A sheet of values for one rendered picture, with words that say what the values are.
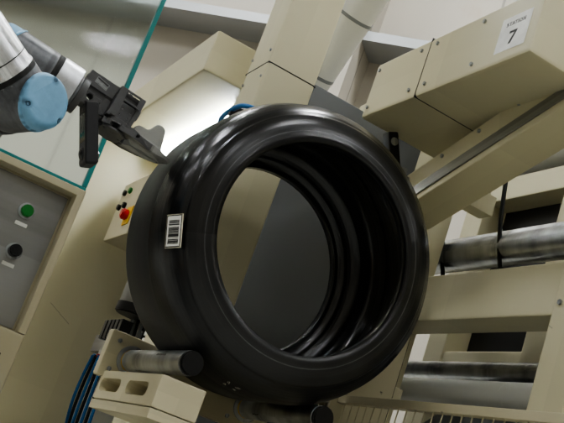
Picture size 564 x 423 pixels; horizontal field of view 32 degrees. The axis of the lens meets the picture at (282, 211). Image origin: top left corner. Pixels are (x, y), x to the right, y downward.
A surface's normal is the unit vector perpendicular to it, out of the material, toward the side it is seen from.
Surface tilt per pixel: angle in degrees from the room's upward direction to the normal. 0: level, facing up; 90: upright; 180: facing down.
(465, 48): 90
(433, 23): 90
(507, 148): 162
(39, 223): 90
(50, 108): 90
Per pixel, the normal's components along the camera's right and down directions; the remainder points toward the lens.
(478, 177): -0.17, 0.82
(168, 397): 0.44, -0.12
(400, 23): -0.25, -0.37
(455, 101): -0.33, 0.90
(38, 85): 0.77, 0.07
